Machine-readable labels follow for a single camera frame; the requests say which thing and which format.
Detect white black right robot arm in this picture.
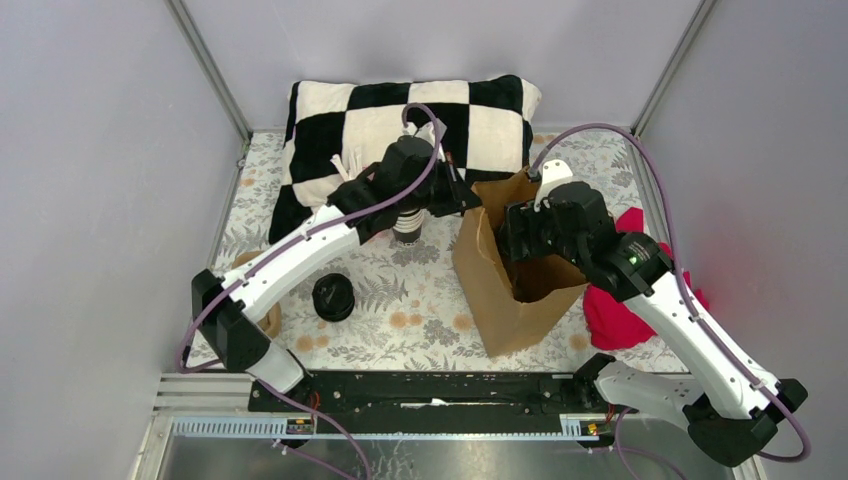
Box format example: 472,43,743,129
496,181,808,467

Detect white wrapped straws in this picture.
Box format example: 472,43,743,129
330,150,365,182

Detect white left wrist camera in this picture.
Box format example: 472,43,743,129
413,120,447,161

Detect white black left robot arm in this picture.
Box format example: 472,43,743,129
191,135,482,411

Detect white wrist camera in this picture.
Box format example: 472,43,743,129
533,159,575,212
413,120,447,161

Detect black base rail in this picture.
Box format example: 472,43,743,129
248,370,622,436

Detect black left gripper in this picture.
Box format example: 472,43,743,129
398,152,483,218

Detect floral table mat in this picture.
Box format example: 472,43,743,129
213,130,687,373

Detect brown paper bag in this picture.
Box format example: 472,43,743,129
452,170,588,358

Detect red cloth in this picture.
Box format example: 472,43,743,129
582,207,710,351

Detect black white checkered pillow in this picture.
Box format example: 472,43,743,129
268,75,542,244

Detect stack of paper cups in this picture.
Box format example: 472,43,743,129
391,209,424,245

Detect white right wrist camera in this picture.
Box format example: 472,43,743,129
533,159,575,212

